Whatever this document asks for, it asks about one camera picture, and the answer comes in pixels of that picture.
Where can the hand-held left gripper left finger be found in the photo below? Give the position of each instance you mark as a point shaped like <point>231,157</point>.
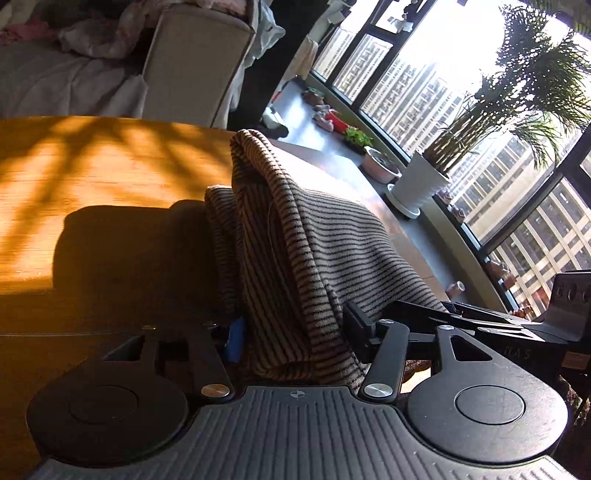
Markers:
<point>235,341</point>

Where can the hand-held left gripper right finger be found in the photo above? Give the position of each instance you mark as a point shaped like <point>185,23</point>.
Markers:
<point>358,330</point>

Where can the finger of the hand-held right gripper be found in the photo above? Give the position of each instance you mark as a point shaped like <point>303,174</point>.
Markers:
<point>425,311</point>

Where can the striped knit garment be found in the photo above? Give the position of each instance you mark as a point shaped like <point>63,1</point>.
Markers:
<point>295,240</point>

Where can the pink child shoe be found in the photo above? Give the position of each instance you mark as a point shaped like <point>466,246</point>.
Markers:
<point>456,290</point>

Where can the potted palm in white pot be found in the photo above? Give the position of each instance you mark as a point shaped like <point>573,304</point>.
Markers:
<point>418,184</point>

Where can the pink basin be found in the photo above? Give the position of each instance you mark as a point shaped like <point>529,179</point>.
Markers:
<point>381,166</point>

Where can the small green potted plant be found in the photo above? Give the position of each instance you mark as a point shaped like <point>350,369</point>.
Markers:
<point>358,138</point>

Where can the red basin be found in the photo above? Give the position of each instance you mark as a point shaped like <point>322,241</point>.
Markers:
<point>340,123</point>

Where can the pink slippers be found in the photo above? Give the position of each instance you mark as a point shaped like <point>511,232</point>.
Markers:
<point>323,115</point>

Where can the white floor washer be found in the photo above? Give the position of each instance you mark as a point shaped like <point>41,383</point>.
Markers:
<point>277,127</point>

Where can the beige sofa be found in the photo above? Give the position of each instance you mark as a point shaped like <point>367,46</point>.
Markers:
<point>194,69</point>

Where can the cream cloth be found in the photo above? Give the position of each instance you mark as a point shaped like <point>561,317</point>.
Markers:
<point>305,57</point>

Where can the grey bed sheet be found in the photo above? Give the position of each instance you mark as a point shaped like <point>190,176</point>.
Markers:
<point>60,83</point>

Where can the floral blanket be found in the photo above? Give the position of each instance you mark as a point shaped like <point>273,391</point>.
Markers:
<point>111,32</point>

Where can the pink cloth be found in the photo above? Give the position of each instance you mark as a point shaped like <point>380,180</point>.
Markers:
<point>27,32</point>

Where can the black window frame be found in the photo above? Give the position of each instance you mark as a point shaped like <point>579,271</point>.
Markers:
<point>545,182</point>

